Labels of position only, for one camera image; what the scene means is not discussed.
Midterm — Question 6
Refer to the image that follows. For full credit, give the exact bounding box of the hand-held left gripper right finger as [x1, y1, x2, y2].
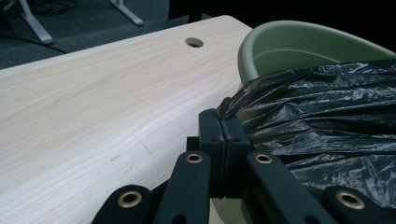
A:
[220, 115, 252, 199]

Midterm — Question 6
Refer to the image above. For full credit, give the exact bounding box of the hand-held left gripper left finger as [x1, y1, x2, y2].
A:
[198, 108, 227, 199]

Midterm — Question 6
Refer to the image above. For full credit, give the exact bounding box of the black plastic trash bag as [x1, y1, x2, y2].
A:
[217, 59, 396, 210]

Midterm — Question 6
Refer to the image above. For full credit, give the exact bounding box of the green plastic trash bin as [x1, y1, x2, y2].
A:
[237, 20, 396, 86]

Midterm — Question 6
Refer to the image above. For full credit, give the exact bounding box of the dark furniture leg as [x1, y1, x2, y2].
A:
[167, 0, 205, 23]

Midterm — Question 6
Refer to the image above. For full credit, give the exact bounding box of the white metal stand leg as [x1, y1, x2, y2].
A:
[108, 0, 145, 27]
[18, 0, 54, 45]

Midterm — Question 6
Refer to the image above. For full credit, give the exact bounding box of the black floor cable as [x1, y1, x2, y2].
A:
[0, 33, 68, 54]

